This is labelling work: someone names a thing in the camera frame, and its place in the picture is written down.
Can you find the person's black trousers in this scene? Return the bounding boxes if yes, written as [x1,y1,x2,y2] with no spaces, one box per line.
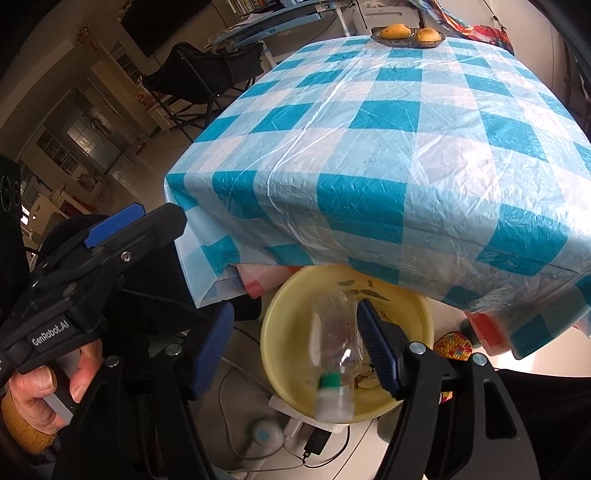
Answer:
[28,215,591,480]

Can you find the black television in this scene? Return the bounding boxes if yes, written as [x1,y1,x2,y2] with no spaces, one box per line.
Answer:
[120,0,213,58]

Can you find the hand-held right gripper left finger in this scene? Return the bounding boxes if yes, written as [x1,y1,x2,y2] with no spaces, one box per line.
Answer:
[76,301,236,480]

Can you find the black power adapter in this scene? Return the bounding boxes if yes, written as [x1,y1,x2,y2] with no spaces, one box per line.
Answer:
[302,427,331,459]

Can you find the wooden chair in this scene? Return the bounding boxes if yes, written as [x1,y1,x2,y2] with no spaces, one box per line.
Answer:
[561,41,591,134]

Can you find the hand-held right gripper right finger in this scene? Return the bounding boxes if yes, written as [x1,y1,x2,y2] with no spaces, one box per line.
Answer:
[356,298,541,480]

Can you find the person's left hand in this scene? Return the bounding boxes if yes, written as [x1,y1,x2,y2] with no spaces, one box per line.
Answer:
[8,340,105,435]

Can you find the blue checked plastic tablecloth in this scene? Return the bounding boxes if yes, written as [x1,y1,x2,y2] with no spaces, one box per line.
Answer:
[165,36,591,361]

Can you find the colourful printed bag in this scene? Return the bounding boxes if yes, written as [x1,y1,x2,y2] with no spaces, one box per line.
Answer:
[431,0,515,56]

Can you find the blue study desk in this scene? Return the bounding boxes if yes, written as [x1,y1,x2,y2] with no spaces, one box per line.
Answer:
[208,0,361,51]

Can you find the colourful patterned slipper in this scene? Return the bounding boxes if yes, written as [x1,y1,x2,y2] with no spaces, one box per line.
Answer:
[434,332,474,361]

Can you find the glass fruit plate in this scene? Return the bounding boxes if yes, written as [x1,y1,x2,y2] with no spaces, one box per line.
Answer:
[370,26,446,48]

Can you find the clear plastic bottle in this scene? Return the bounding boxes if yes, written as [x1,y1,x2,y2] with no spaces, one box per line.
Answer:
[310,292,365,423]

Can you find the white round plug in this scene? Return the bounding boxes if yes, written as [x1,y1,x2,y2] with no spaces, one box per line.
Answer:
[249,419,283,455]

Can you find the yellow plastic basin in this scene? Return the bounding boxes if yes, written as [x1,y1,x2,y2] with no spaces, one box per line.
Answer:
[260,264,435,423]

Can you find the white plastic stool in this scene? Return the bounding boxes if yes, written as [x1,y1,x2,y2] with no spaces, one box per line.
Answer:
[353,0,426,35]

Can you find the black folding chair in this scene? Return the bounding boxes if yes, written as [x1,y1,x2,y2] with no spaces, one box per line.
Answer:
[142,42,264,144]

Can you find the row of books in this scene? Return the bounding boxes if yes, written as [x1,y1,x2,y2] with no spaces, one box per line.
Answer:
[228,0,287,14]

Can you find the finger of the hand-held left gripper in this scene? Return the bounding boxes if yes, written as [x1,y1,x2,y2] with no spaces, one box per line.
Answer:
[84,202,148,249]
[96,204,188,278]

